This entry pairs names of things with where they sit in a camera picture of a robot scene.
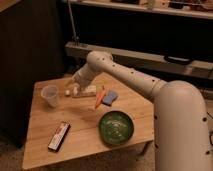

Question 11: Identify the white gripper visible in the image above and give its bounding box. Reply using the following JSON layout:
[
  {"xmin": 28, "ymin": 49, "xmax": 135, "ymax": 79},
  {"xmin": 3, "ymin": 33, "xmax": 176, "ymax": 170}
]
[{"xmin": 66, "ymin": 64, "xmax": 100, "ymax": 89}]

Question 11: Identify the orange carrot toy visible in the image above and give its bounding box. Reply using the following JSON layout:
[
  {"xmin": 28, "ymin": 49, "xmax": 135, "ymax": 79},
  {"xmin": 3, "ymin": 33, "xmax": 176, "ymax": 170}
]
[{"xmin": 95, "ymin": 86, "xmax": 106, "ymax": 109}]

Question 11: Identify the green ceramic bowl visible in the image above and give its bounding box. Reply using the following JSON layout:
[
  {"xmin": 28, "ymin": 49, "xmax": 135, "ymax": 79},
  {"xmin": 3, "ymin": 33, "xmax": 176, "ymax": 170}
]
[{"xmin": 98, "ymin": 111, "xmax": 134, "ymax": 145}]

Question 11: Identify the wooden table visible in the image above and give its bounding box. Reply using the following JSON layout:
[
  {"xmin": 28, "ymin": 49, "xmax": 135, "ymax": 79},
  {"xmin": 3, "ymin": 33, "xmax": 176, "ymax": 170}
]
[{"xmin": 22, "ymin": 74, "xmax": 154, "ymax": 170}]

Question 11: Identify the white ceramic cup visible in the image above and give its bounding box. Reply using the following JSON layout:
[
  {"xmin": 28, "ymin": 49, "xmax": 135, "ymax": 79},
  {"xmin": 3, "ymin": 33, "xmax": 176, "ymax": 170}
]
[{"xmin": 41, "ymin": 85, "xmax": 59, "ymax": 107}]

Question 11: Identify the dark wooden cabinet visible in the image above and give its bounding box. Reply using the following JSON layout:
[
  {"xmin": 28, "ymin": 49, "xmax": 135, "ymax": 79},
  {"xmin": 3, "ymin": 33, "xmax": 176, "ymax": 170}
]
[{"xmin": 0, "ymin": 0, "xmax": 65, "ymax": 148}]

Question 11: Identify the metal shelf rack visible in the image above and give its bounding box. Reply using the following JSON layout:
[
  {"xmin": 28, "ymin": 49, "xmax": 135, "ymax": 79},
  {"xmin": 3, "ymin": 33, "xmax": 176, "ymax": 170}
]
[{"xmin": 62, "ymin": 0, "xmax": 213, "ymax": 81}]

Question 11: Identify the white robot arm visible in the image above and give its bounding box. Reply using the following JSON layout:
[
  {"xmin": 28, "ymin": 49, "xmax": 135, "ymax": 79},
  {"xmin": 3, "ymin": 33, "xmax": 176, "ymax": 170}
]
[{"xmin": 71, "ymin": 51, "xmax": 213, "ymax": 171}]

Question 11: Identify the black handle on shelf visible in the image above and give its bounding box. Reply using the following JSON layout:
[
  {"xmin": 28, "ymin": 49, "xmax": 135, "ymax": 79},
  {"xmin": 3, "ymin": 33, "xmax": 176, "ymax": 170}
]
[{"xmin": 164, "ymin": 56, "xmax": 193, "ymax": 65}]

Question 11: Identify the blue sponge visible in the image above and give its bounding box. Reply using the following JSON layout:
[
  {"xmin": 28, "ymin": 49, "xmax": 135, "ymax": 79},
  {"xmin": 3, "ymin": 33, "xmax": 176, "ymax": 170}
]
[{"xmin": 102, "ymin": 90, "xmax": 118, "ymax": 106}]

